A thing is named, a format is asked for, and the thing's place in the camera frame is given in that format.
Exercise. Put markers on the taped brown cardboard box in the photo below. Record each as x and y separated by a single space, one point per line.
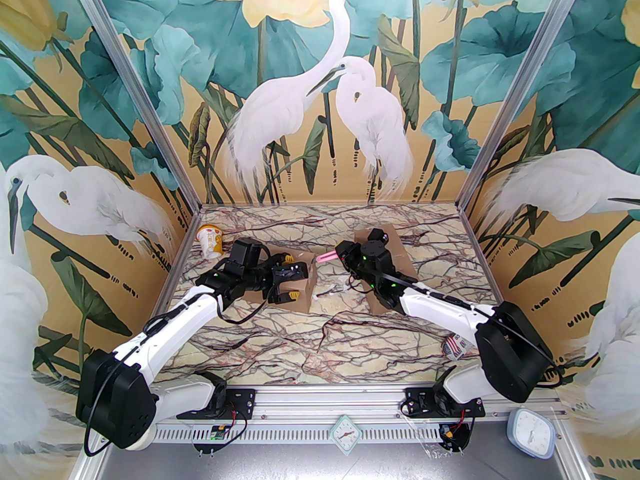
307 293
400 268

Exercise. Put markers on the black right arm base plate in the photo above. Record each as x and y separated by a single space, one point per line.
417 402

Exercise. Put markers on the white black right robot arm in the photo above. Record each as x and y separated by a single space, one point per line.
450 313

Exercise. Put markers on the clear tape scrap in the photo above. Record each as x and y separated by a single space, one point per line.
340 285

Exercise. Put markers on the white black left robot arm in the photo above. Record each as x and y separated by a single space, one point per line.
170 328

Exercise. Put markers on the grey steel shelf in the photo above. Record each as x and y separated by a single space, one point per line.
300 463

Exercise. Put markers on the aluminium frame post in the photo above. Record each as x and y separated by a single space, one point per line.
136 88
522 88

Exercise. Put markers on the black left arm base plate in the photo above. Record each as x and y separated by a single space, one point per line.
242 402

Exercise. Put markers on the aluminium front rail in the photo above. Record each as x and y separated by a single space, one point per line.
325 398

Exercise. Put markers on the green diamond clock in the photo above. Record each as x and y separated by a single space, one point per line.
345 434

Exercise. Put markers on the pale blue square clock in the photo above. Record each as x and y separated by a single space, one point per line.
530 433

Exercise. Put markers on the pink utility knife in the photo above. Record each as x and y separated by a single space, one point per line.
326 256

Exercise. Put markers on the small green circuit board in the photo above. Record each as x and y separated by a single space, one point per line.
218 433

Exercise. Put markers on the instant noodle cup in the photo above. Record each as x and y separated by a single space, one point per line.
210 242

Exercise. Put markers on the yellow power connector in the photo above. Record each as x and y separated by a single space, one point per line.
451 434

